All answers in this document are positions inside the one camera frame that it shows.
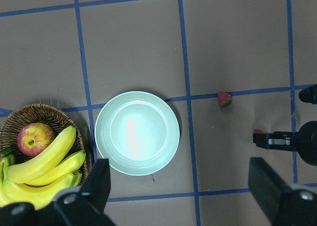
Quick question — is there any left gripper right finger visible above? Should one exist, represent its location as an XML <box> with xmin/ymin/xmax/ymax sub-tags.
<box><xmin>248</xmin><ymin>157</ymin><xmax>317</xmax><ymax>226</ymax></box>

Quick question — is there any red yellow apple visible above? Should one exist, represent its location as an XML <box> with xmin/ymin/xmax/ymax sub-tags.
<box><xmin>17</xmin><ymin>123</ymin><xmax>55</xmax><ymax>157</ymax></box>

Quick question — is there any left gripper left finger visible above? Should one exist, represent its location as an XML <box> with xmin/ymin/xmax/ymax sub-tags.
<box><xmin>53</xmin><ymin>159</ymin><xmax>115</xmax><ymax>226</ymax></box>

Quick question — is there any light green plate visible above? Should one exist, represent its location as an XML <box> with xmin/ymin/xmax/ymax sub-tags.
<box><xmin>95</xmin><ymin>91</ymin><xmax>180</xmax><ymax>176</ymax></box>

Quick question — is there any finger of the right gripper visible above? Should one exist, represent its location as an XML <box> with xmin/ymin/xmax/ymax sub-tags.
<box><xmin>253</xmin><ymin>131</ymin><xmax>298</xmax><ymax>151</ymax></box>

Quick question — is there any paired red strawberry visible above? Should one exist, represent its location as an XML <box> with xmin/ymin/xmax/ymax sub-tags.
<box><xmin>217</xmin><ymin>92</ymin><xmax>233</xmax><ymax>108</ymax></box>
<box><xmin>253</xmin><ymin>129</ymin><xmax>264</xmax><ymax>134</ymax></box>

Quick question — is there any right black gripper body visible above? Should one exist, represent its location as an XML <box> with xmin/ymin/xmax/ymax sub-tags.
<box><xmin>298</xmin><ymin>84</ymin><xmax>317</xmax><ymax>166</ymax></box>

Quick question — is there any brown wicker basket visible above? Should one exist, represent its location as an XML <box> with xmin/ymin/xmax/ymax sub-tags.
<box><xmin>0</xmin><ymin>104</ymin><xmax>91</xmax><ymax>185</ymax></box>

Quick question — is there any yellow banana bunch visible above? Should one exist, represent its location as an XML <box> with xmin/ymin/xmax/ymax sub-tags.
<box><xmin>0</xmin><ymin>126</ymin><xmax>86</xmax><ymax>210</ymax></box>

